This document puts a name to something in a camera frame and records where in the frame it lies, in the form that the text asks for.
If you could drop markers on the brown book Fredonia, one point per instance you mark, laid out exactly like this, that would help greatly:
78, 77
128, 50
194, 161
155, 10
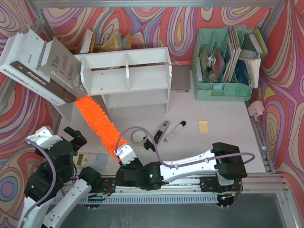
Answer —
30, 71

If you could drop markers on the white wooden bookshelf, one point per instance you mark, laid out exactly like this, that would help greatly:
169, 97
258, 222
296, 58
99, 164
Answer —
128, 78

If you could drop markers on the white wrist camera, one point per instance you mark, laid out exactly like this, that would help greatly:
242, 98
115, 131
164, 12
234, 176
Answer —
43, 137
125, 154

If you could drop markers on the pink piggy figurine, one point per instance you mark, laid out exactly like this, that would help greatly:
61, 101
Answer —
256, 109

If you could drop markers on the yellow sticky note pad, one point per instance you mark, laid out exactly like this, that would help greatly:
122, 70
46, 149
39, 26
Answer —
203, 126

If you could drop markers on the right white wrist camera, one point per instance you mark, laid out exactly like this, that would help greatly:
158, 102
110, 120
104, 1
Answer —
125, 154

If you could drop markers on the white marker black cap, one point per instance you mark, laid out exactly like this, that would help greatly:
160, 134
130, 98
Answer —
171, 134

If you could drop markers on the black white stapler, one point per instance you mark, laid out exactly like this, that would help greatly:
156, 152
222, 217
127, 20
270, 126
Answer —
160, 133

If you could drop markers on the mint green desk organizer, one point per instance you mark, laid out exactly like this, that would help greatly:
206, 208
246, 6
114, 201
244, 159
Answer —
214, 61

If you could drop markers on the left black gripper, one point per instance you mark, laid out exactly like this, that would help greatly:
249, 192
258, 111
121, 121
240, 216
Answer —
75, 137

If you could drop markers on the grey notebook with pencil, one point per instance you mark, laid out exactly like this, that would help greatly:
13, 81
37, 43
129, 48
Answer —
180, 78

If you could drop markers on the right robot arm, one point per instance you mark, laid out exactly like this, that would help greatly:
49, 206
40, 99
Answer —
223, 159

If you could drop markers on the orange microfiber duster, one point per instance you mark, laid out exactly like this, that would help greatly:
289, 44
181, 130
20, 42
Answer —
100, 123

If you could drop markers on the white paperback book stack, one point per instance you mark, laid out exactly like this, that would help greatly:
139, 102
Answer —
247, 71

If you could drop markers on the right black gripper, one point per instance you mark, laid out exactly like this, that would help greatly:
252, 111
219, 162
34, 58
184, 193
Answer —
134, 165

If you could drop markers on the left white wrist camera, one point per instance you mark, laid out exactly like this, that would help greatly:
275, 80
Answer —
43, 137

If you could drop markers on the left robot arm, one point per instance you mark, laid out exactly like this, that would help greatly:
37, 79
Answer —
50, 177

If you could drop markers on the white book Mademoiselle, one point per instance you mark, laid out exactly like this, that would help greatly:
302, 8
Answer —
26, 48

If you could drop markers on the wooden rack with books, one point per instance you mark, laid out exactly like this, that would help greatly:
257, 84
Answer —
114, 43

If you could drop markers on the grey book The Lonely Ones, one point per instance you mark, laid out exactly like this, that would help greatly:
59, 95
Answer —
63, 67

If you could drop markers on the black T-shaped plastic part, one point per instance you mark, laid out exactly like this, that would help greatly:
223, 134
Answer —
149, 145

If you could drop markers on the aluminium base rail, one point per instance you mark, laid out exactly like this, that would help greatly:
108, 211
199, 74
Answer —
188, 190

